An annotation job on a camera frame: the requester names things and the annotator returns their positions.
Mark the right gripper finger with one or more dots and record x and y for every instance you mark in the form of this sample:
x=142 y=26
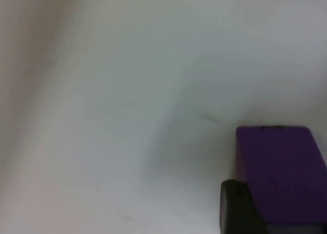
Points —
x=237 y=211

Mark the purple triangular block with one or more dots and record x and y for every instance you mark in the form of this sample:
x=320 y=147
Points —
x=278 y=172

